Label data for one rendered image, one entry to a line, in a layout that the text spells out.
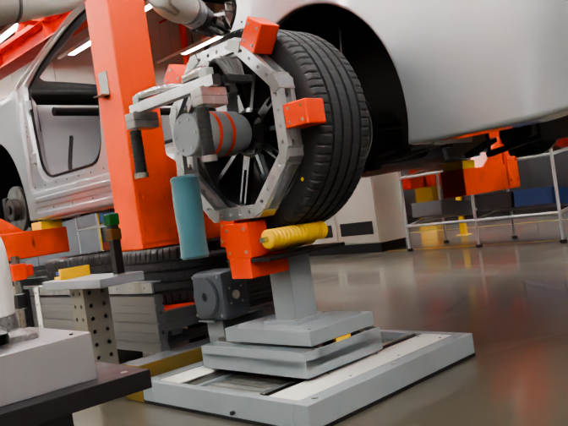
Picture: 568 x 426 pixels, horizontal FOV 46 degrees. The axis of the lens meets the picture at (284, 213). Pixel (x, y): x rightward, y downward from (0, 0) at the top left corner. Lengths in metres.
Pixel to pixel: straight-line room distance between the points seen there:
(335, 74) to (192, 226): 0.63
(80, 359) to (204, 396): 0.76
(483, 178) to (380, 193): 3.08
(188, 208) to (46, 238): 2.41
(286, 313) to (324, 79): 0.76
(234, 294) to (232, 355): 0.27
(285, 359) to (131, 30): 1.32
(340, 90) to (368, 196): 5.20
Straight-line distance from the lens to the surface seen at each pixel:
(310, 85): 1.96
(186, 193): 2.09
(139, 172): 2.09
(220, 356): 2.31
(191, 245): 2.09
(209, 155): 1.82
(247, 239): 2.05
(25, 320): 3.60
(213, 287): 2.41
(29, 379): 1.43
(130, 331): 2.79
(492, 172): 4.39
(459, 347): 2.38
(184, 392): 2.23
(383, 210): 7.26
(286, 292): 2.19
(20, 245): 4.35
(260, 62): 1.98
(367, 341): 2.22
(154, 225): 2.49
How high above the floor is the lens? 0.59
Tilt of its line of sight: level
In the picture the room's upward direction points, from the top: 8 degrees counter-clockwise
